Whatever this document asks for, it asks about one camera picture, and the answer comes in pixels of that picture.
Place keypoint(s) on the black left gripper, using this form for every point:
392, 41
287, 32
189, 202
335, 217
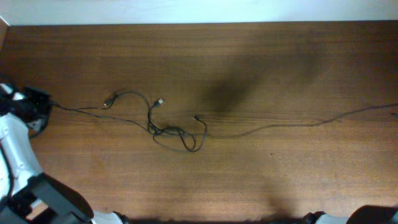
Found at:
40, 99

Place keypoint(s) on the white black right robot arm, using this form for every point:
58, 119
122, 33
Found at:
367, 214

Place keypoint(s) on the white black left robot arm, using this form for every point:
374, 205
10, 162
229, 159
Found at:
28, 194

